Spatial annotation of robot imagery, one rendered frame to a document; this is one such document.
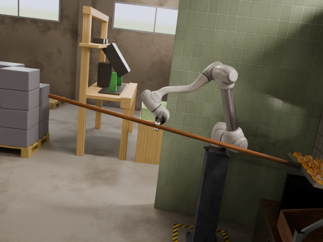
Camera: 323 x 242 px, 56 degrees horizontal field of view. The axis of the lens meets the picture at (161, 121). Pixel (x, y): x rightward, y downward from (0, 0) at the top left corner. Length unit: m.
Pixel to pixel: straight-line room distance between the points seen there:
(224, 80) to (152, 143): 2.71
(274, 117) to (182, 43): 1.24
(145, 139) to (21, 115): 1.86
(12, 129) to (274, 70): 3.68
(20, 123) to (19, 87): 0.53
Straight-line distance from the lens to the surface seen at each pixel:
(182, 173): 3.56
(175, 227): 3.51
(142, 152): 4.94
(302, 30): 3.40
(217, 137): 2.77
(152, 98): 2.37
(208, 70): 2.52
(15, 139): 5.04
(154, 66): 8.39
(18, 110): 4.90
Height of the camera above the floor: 1.91
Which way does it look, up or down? 14 degrees down
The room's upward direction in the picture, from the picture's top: 7 degrees clockwise
